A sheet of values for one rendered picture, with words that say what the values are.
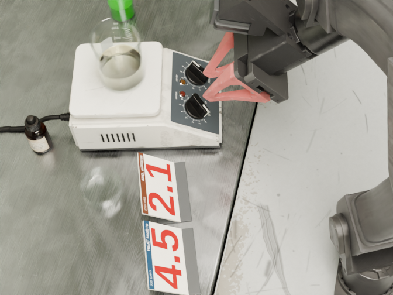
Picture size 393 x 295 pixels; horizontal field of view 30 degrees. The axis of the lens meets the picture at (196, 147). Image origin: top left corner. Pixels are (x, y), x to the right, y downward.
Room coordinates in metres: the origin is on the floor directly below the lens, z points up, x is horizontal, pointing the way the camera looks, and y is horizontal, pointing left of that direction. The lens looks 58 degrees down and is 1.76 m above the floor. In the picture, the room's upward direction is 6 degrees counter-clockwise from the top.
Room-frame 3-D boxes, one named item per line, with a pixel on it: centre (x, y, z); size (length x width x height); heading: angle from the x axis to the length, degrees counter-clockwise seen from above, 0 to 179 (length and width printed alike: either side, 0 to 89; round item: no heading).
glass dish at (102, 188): (0.48, 0.13, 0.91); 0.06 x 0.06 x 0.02
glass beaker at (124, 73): (0.60, 0.08, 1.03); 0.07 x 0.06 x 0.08; 74
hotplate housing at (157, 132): (0.60, 0.07, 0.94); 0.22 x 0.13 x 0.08; 84
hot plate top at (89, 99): (0.60, 0.09, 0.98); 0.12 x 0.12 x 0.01; 84
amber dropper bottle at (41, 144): (0.57, 0.22, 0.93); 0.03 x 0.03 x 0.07
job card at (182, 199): (0.47, 0.05, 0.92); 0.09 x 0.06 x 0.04; 1
